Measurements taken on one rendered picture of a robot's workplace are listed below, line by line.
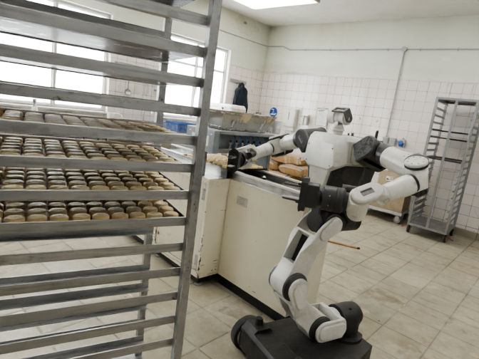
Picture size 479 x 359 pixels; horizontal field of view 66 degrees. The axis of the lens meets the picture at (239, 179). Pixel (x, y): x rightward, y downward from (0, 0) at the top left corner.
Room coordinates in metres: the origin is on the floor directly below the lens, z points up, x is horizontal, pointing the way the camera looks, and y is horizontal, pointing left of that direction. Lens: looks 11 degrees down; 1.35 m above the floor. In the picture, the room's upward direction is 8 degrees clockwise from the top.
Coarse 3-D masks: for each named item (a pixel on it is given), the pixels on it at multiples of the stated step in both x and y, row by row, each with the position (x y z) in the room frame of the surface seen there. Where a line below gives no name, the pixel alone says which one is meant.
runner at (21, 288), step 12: (96, 276) 1.02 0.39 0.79; (108, 276) 1.04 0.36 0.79; (120, 276) 1.06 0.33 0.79; (132, 276) 1.08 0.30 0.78; (144, 276) 1.10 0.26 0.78; (156, 276) 1.12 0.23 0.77; (168, 276) 1.14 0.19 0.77; (0, 288) 0.90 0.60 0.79; (12, 288) 0.91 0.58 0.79; (24, 288) 0.93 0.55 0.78; (36, 288) 0.94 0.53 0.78; (48, 288) 0.96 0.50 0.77; (60, 288) 0.97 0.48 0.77
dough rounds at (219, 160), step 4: (188, 156) 3.00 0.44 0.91; (208, 156) 3.06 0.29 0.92; (212, 156) 3.09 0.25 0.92; (216, 156) 3.13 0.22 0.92; (220, 156) 3.18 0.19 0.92; (224, 156) 3.18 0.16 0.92; (208, 160) 2.82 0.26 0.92; (212, 160) 2.88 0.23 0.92; (216, 160) 2.87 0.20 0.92; (220, 160) 2.93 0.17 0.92; (224, 160) 2.92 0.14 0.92; (212, 164) 2.77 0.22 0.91; (216, 164) 2.76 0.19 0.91; (220, 164) 2.72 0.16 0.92; (224, 164) 2.77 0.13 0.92; (240, 168) 2.72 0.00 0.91; (248, 168) 2.76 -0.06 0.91; (252, 168) 2.81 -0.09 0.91; (256, 168) 2.81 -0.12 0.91
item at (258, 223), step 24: (240, 192) 2.53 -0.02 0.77; (264, 192) 2.37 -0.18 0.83; (240, 216) 2.51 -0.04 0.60; (264, 216) 2.35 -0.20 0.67; (288, 216) 2.21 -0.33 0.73; (240, 240) 2.49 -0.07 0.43; (264, 240) 2.33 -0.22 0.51; (288, 240) 2.19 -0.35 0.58; (240, 264) 2.46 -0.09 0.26; (264, 264) 2.30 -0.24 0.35; (240, 288) 2.48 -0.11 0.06; (264, 288) 2.28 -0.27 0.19; (312, 288) 2.31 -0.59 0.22; (264, 312) 2.30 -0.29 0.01
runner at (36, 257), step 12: (36, 252) 0.94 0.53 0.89; (48, 252) 0.96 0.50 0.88; (60, 252) 0.97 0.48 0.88; (72, 252) 0.99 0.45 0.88; (84, 252) 1.01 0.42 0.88; (96, 252) 1.02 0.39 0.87; (108, 252) 1.04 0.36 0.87; (120, 252) 1.06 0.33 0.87; (132, 252) 1.08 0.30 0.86; (144, 252) 1.10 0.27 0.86; (156, 252) 1.12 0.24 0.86; (0, 264) 0.90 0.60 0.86; (12, 264) 0.91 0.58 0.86
